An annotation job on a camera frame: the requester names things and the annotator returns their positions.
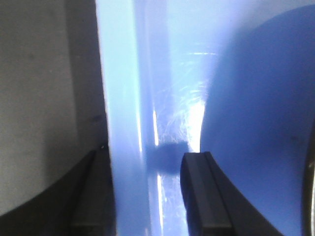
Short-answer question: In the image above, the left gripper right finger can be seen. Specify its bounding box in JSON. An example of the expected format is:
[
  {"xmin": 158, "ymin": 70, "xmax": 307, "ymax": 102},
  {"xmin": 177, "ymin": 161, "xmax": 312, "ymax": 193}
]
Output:
[{"xmin": 180, "ymin": 151, "xmax": 284, "ymax": 236}]

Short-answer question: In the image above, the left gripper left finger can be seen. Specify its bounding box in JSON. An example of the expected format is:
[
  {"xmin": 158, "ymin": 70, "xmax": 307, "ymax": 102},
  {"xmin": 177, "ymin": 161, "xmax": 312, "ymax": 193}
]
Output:
[{"xmin": 0, "ymin": 148, "xmax": 116, "ymax": 236}]

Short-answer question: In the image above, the blue plastic tray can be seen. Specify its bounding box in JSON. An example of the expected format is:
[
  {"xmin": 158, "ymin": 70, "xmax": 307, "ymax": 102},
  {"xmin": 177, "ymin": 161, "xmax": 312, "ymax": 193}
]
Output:
[{"xmin": 96, "ymin": 0, "xmax": 315, "ymax": 236}]

